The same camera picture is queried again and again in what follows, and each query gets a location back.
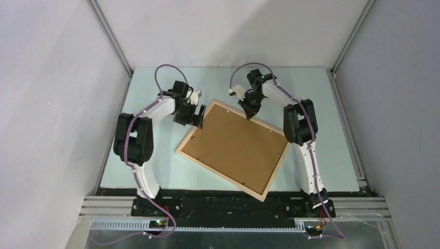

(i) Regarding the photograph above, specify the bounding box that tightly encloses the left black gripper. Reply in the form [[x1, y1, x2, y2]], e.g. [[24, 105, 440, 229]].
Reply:
[[173, 101, 205, 130]]

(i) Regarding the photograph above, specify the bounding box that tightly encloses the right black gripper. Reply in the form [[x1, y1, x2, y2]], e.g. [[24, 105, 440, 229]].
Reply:
[[238, 92, 265, 119]]

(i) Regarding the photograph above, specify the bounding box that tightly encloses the brown backing board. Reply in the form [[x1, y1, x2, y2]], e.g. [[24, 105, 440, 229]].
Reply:
[[180, 103, 288, 196]]

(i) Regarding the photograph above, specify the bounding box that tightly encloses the wooden picture frame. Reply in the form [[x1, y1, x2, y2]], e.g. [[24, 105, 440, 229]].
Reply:
[[175, 100, 292, 203]]

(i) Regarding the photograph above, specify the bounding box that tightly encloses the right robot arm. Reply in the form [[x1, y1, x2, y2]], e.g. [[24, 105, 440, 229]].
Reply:
[[229, 69, 333, 217]]

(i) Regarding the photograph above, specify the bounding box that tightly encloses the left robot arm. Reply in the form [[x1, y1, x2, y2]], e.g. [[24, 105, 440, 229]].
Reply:
[[113, 81, 206, 216]]

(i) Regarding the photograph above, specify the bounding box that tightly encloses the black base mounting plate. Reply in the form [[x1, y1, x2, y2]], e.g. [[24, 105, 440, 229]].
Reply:
[[96, 188, 336, 228]]

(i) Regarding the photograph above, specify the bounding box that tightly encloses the right corner aluminium profile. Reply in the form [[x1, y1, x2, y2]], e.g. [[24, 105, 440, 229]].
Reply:
[[331, 0, 377, 74]]

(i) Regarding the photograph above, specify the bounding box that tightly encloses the corner aluminium profile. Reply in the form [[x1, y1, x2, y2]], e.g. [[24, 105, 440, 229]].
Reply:
[[331, 0, 377, 74], [86, 0, 134, 78]]

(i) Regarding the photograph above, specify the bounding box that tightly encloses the left corner aluminium profile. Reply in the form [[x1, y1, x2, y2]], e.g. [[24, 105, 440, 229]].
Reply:
[[86, 0, 134, 78]]

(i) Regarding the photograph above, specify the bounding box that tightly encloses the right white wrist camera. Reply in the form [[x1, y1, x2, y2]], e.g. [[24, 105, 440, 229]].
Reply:
[[229, 85, 246, 101]]

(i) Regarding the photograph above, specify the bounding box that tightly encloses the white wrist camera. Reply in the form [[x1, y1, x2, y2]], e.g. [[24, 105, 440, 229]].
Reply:
[[229, 85, 246, 101], [186, 89, 201, 105]]

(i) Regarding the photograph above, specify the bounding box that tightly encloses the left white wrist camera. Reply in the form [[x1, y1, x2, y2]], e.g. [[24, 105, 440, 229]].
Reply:
[[186, 89, 201, 105]]

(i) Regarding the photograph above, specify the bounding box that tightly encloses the grey slotted cable duct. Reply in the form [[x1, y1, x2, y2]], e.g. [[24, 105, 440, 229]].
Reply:
[[90, 219, 306, 233]]

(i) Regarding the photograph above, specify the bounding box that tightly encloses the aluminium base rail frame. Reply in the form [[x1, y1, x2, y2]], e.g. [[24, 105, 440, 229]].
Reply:
[[67, 186, 401, 248]]

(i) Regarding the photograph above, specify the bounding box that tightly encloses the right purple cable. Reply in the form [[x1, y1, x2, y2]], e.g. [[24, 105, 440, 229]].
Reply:
[[229, 62, 347, 240]]

